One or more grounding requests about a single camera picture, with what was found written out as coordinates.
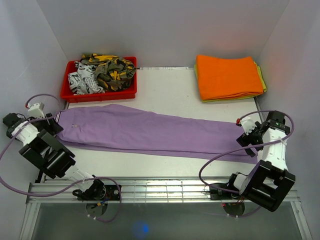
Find purple trousers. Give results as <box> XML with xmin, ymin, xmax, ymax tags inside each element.
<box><xmin>57</xmin><ymin>104</ymin><xmax>243</xmax><ymax>160</ymax></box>

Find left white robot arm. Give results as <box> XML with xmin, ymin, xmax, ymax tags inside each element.
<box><xmin>2</xmin><ymin>113</ymin><xmax>107</xmax><ymax>201</ymax></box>

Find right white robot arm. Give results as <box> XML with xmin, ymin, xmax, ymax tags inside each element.
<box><xmin>225</xmin><ymin>110</ymin><xmax>296</xmax><ymax>212</ymax></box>

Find white black printed trousers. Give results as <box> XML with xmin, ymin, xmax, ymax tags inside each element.
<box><xmin>67</xmin><ymin>61</ymin><xmax>105</xmax><ymax>95</ymax></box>

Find folded orange trousers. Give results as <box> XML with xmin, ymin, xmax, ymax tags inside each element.
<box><xmin>195</xmin><ymin>55</ymin><xmax>263</xmax><ymax>99</ymax></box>

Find camouflage trousers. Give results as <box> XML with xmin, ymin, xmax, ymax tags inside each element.
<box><xmin>80</xmin><ymin>53</ymin><xmax>137</xmax><ymax>92</ymax></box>

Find red plastic bin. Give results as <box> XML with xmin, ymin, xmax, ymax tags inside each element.
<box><xmin>60</xmin><ymin>60</ymin><xmax>138</xmax><ymax>103</ymax></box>

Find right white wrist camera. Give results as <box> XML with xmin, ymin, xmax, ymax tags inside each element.
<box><xmin>236</xmin><ymin>116</ymin><xmax>257</xmax><ymax>135</ymax></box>

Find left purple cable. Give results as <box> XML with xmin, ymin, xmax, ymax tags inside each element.
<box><xmin>0</xmin><ymin>93</ymin><xmax>123</xmax><ymax>223</ymax></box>

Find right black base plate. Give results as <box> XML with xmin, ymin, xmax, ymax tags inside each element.
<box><xmin>209</xmin><ymin>183</ymin><xmax>245</xmax><ymax>201</ymax></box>

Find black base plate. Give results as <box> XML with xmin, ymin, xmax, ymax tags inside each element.
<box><xmin>209</xmin><ymin>183</ymin><xmax>245</xmax><ymax>201</ymax></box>
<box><xmin>72</xmin><ymin>184</ymin><xmax>120</xmax><ymax>201</ymax></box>

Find aluminium mounting rail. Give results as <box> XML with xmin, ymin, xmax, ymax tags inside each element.
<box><xmin>19</xmin><ymin>177</ymin><xmax>313</xmax><ymax>240</ymax></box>

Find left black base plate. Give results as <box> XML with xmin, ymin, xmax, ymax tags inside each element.
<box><xmin>72</xmin><ymin>184</ymin><xmax>120</xmax><ymax>201</ymax></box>

